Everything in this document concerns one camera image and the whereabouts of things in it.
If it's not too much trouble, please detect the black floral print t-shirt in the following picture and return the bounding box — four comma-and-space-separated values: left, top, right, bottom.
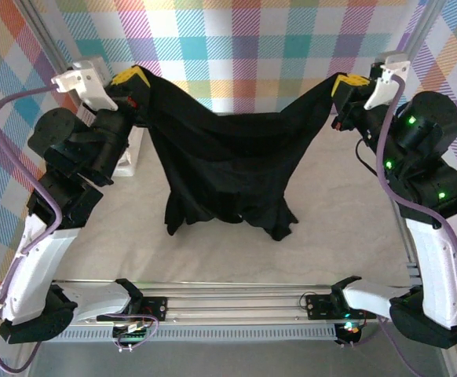
132, 65, 342, 243

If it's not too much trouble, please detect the white perforated plastic basket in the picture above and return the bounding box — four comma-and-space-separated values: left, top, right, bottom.
75, 102, 140, 178

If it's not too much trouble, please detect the green terminal controller board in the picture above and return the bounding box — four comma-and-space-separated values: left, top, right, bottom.
112, 320, 153, 352

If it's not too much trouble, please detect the controller board with lit LED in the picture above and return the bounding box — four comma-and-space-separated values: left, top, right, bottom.
333, 320, 365, 346

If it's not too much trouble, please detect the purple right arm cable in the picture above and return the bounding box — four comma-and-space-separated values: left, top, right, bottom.
336, 74, 457, 377

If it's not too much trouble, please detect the aluminium frame post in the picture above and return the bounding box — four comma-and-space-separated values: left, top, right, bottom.
18, 0, 79, 75
397, 0, 444, 60

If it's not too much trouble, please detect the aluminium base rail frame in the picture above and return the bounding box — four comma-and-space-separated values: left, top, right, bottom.
51, 277, 424, 328

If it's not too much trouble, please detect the grey slotted cable duct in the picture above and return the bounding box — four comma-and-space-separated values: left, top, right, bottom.
53, 326, 338, 343

